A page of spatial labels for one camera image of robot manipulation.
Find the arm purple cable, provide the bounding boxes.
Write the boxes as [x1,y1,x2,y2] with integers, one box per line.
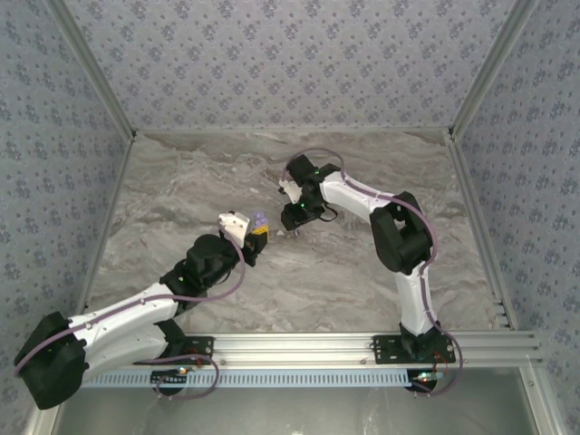
[283,147,466,398]
[13,235,248,402]

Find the black controller board mount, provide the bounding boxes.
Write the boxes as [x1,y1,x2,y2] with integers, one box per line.
[150,369,189,396]
[407,369,440,396]

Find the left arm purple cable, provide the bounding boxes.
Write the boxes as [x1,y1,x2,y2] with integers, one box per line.
[13,235,248,402]

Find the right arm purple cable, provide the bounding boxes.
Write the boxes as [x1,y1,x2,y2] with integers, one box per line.
[283,147,466,398]

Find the aluminium mounting rail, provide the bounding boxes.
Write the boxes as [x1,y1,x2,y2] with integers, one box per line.
[49,330,544,367]

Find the light blue slotted cable duct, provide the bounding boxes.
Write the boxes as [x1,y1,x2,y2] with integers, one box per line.
[83,367,416,389]

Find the aluminium table side rail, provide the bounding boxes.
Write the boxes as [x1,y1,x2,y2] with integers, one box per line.
[445,133,518,331]

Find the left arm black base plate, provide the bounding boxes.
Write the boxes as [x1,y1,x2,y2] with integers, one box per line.
[171,335,215,365]

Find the aluminium frame post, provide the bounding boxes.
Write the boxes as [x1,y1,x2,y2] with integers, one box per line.
[43,0,138,140]
[447,0,543,140]

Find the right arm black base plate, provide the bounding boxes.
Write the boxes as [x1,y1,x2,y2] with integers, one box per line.
[372,334,457,366]

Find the steel sheet panel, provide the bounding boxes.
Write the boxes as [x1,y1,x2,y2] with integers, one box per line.
[26,365,558,435]

